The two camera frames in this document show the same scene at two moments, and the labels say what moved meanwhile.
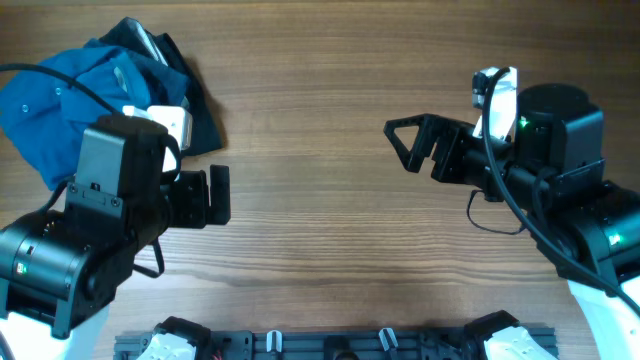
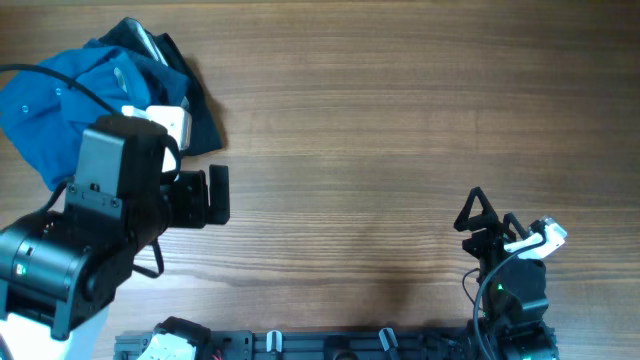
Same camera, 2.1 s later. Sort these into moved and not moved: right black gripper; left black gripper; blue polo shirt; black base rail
Moved: right black gripper
Not moved: left black gripper; black base rail; blue polo shirt
